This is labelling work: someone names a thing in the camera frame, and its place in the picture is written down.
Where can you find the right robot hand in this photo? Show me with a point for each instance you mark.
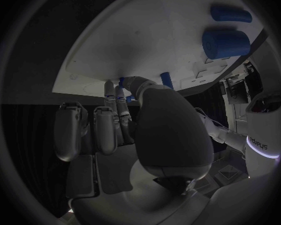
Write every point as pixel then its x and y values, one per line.
pixel 173 135

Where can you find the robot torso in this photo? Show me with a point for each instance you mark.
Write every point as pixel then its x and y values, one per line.
pixel 263 123

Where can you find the white task board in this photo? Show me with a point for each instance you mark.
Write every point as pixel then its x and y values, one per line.
pixel 142 41

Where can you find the large blue cylinder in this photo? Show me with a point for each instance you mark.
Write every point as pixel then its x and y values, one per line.
pixel 227 44

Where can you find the long blue cylinder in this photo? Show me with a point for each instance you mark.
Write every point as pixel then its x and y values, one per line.
pixel 232 14

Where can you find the small blue peg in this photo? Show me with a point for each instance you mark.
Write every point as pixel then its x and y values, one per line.
pixel 121 82

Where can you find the dark workshop rack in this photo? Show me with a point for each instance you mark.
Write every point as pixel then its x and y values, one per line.
pixel 236 93

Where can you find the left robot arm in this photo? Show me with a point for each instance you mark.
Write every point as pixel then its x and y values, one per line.
pixel 227 136

